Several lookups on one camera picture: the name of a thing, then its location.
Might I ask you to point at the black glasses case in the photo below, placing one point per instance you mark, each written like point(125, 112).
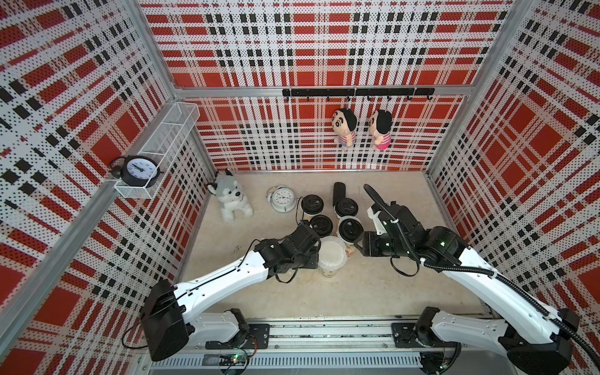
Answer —
point(339, 192)

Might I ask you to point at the green circuit board with wires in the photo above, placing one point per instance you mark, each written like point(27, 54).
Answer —
point(234, 362)

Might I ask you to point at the grey husky plush toy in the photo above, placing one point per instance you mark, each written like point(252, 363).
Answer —
point(228, 191)

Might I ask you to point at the black cup lid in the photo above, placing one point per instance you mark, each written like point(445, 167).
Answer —
point(346, 207)
point(350, 229)
point(312, 205)
point(322, 225)

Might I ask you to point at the hanging doll pink shirt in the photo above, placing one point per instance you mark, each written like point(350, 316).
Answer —
point(380, 125)

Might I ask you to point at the white twin-bell alarm clock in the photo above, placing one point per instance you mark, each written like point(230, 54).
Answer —
point(282, 199)

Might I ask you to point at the black alarm clock on shelf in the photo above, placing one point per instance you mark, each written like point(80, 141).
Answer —
point(135, 171)

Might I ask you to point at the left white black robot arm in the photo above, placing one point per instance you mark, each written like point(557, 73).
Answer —
point(176, 315)

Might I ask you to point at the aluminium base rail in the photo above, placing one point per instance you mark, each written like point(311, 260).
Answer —
point(379, 345)

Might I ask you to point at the paper cup red flowers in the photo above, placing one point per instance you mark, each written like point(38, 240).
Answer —
point(350, 250)

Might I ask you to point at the white wire wall shelf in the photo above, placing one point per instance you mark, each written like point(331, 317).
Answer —
point(163, 145)

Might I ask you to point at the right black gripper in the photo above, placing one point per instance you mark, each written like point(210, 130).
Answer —
point(369, 244)

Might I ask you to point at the translucent paper disc front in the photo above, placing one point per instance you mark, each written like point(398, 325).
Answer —
point(332, 253)

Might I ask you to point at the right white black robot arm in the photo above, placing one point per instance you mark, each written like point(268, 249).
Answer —
point(535, 337)

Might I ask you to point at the black wall hook rail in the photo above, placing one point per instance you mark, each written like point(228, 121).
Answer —
point(408, 92)

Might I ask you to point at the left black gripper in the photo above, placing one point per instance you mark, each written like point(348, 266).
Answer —
point(312, 263)

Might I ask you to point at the hanging boy doll striped shirt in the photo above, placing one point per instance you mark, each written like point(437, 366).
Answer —
point(344, 124)

